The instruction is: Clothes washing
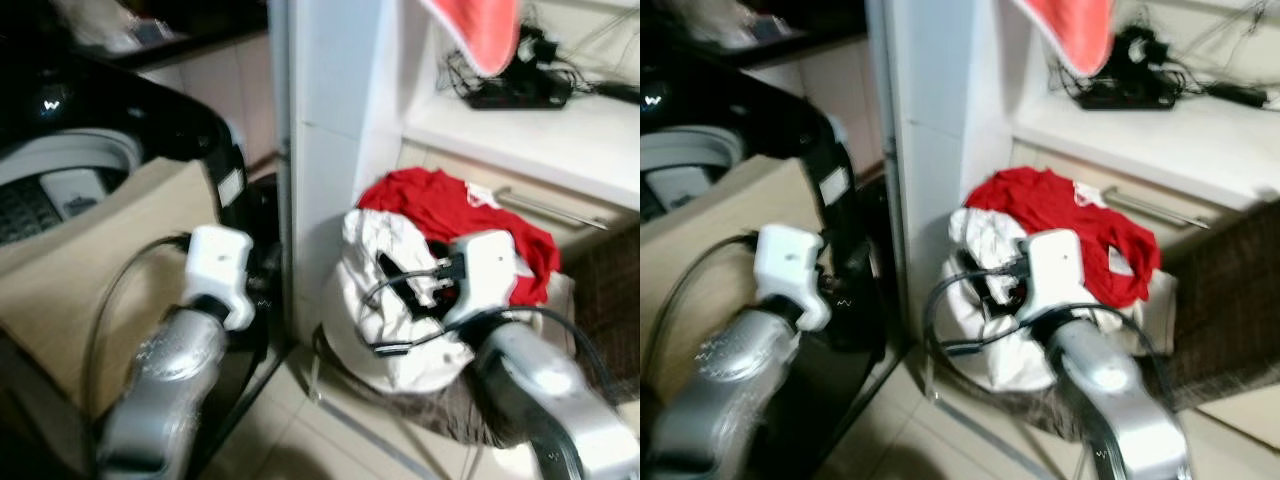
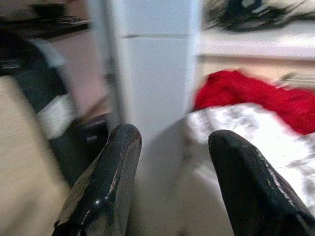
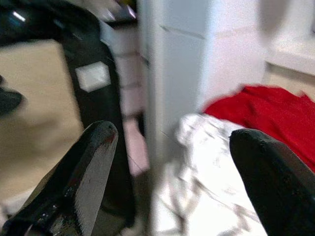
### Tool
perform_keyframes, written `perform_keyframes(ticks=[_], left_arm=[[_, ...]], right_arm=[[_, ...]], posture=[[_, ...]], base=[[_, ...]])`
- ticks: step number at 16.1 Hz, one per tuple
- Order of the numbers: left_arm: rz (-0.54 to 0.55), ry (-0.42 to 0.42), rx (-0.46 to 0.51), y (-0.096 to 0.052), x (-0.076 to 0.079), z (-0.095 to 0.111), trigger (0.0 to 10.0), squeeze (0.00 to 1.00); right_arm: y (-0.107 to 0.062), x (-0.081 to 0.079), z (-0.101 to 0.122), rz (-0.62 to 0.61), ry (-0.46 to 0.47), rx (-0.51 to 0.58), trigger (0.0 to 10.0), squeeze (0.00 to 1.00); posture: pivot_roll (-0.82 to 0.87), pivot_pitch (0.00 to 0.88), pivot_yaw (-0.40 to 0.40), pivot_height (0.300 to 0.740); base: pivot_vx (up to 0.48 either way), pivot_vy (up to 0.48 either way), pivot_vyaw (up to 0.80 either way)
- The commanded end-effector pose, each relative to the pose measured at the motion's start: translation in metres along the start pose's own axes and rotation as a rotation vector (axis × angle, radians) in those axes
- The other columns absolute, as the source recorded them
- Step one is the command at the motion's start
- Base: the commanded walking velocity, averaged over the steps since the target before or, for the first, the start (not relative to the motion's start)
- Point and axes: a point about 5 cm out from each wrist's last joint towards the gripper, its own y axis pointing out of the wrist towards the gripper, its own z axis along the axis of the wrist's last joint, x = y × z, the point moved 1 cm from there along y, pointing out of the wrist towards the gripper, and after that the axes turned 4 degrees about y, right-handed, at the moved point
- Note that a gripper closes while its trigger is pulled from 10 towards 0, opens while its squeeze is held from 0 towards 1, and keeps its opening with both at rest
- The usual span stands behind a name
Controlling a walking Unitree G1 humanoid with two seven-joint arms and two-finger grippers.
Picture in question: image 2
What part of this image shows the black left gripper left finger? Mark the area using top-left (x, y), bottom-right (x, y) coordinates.
top-left (52, 123), bottom-right (143, 236)

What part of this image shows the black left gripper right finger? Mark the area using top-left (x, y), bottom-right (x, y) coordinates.
top-left (208, 130), bottom-right (315, 236)

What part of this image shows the white grey patterned cloth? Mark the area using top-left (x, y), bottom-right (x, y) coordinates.
top-left (183, 103), bottom-right (315, 209)

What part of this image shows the beige fabric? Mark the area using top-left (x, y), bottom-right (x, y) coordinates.
top-left (0, 75), bottom-right (72, 236)

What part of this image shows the red garment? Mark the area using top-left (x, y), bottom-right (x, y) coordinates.
top-left (194, 70), bottom-right (315, 135)

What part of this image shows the white cabinet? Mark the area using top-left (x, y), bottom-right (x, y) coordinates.
top-left (92, 0), bottom-right (201, 158)

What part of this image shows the dark grey bag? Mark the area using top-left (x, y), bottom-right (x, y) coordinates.
top-left (0, 31), bottom-right (110, 185)

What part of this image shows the white shelf board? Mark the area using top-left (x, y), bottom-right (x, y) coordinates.
top-left (198, 23), bottom-right (315, 61)

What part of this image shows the black white patterned cloth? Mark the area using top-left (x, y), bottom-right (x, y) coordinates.
top-left (203, 0), bottom-right (315, 32)

